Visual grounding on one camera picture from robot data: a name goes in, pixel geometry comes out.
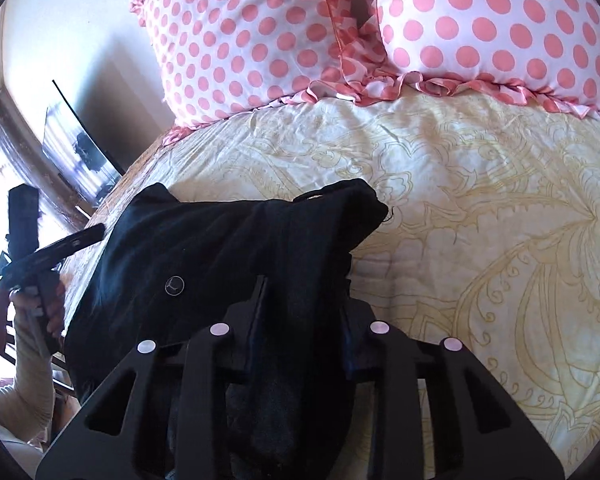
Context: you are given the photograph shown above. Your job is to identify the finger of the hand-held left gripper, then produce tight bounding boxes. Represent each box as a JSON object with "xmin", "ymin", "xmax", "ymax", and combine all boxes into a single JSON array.
[{"xmin": 44, "ymin": 223, "xmax": 107, "ymax": 267}]

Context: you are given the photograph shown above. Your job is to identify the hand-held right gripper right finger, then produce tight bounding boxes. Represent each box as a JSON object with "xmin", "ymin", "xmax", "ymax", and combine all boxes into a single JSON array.
[{"xmin": 340, "ymin": 294, "xmax": 567, "ymax": 480}]

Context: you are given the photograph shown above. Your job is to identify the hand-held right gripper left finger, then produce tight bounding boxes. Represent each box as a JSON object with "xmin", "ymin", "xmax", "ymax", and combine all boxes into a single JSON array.
[{"xmin": 34, "ymin": 275, "xmax": 269, "ymax": 480}]

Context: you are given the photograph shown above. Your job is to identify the black pants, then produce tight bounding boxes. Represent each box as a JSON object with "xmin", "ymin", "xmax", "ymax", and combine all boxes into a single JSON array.
[{"xmin": 62, "ymin": 178, "xmax": 389, "ymax": 480}]

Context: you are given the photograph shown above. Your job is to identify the person's left forearm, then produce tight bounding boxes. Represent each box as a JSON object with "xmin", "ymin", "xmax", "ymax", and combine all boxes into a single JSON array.
[{"xmin": 0, "ymin": 316, "xmax": 57, "ymax": 442}]

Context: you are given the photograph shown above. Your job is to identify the person's left hand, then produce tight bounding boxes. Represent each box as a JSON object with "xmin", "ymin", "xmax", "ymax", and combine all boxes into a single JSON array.
[{"xmin": 9, "ymin": 276, "xmax": 67, "ymax": 338}]

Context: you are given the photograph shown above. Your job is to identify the cream patterned bedspread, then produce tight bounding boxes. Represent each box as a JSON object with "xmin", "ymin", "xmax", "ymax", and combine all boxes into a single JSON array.
[{"xmin": 105, "ymin": 85, "xmax": 600, "ymax": 480}]

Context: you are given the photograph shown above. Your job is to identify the pink polka dot pillow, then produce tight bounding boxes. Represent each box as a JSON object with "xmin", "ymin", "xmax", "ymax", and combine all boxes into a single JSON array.
[
  {"xmin": 340, "ymin": 0, "xmax": 600, "ymax": 127},
  {"xmin": 129, "ymin": 0, "xmax": 382, "ymax": 147}
]

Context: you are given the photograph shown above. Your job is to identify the wooden window frame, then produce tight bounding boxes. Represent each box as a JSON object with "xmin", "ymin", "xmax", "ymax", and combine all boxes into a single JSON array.
[{"xmin": 0, "ymin": 84, "xmax": 90, "ymax": 233}]

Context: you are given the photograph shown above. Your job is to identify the wall-mounted television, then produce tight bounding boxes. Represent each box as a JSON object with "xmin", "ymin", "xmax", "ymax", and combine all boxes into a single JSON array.
[{"xmin": 41, "ymin": 79, "xmax": 124, "ymax": 207}]

